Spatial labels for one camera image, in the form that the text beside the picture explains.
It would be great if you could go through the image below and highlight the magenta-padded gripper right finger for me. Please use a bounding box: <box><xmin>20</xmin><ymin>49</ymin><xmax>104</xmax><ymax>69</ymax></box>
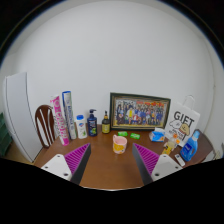
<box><xmin>131</xmin><ymin>142</ymin><xmax>184</xmax><ymax>186</ymax></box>

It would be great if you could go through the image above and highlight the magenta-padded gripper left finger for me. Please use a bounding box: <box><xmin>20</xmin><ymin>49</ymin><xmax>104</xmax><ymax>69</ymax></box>
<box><xmin>40</xmin><ymin>142</ymin><xmax>92</xmax><ymax>186</ymax></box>

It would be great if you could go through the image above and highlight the orange-capped juice bottle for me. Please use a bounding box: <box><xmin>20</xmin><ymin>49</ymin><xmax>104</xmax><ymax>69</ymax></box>
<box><xmin>162</xmin><ymin>132</ymin><xmax>178</xmax><ymax>156</ymax></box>

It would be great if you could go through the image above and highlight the blue tissue pack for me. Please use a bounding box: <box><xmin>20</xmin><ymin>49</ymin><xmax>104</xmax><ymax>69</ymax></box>
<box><xmin>148</xmin><ymin>127</ymin><xmax>167</xmax><ymax>143</ymax></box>

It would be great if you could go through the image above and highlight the white blue-capped bottle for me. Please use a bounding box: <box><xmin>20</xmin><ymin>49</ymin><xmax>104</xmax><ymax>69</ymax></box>
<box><xmin>75</xmin><ymin>114</ymin><xmax>88</xmax><ymax>140</ymax></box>

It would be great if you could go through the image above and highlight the pink yellow patterned mug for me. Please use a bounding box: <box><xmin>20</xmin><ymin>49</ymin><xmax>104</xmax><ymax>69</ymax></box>
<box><xmin>112</xmin><ymin>134</ymin><xmax>128</xmax><ymax>155</ymax></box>

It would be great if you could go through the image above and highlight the white remote control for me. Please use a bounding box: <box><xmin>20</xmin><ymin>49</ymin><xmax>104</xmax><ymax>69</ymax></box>
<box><xmin>174</xmin><ymin>153</ymin><xmax>186</xmax><ymax>168</ymax></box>

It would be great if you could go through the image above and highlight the dark blue pump bottle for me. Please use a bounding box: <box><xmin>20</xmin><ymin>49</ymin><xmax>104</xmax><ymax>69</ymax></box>
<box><xmin>86</xmin><ymin>108</ymin><xmax>99</xmax><ymax>138</ymax></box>

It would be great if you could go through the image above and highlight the pink white shuttlecock tube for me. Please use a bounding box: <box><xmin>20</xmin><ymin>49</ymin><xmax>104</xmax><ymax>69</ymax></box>
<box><xmin>49</xmin><ymin>94</ymin><xmax>71</xmax><ymax>147</ymax></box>

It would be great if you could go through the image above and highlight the amber pump bottle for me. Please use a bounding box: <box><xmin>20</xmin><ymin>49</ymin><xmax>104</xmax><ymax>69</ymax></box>
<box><xmin>101</xmin><ymin>110</ymin><xmax>111</xmax><ymax>135</ymax></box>

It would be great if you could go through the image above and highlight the white blue shuttlecock tube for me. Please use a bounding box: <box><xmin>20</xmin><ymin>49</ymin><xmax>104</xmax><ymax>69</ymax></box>
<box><xmin>61</xmin><ymin>90</ymin><xmax>78</xmax><ymax>141</ymax></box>

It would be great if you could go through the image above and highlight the blue detergent bottle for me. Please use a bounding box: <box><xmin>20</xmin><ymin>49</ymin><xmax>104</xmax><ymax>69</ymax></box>
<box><xmin>179</xmin><ymin>129</ymin><xmax>201</xmax><ymax>163</ymax></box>

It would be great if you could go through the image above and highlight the framed group picture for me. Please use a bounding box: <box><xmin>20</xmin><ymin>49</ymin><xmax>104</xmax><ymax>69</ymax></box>
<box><xmin>109</xmin><ymin>92</ymin><xmax>172</xmax><ymax>131</ymax></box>

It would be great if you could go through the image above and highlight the brown wooden chair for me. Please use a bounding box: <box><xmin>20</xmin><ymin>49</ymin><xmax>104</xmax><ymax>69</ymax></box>
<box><xmin>34</xmin><ymin>104</ymin><xmax>57</xmax><ymax>149</ymax></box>

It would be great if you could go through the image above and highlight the white printed gift bag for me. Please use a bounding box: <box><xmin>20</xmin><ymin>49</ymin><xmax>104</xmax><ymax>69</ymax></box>
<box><xmin>164</xmin><ymin>95</ymin><xmax>201</xmax><ymax>148</ymax></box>

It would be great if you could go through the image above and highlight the tall white cabinet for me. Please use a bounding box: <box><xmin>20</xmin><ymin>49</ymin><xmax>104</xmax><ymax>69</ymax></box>
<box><xmin>2</xmin><ymin>71</ymin><xmax>43</xmax><ymax>163</ymax></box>

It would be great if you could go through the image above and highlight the dark green storage bin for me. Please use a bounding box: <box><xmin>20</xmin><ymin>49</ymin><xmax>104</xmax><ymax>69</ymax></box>
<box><xmin>0</xmin><ymin>112</ymin><xmax>13</xmax><ymax>158</ymax></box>

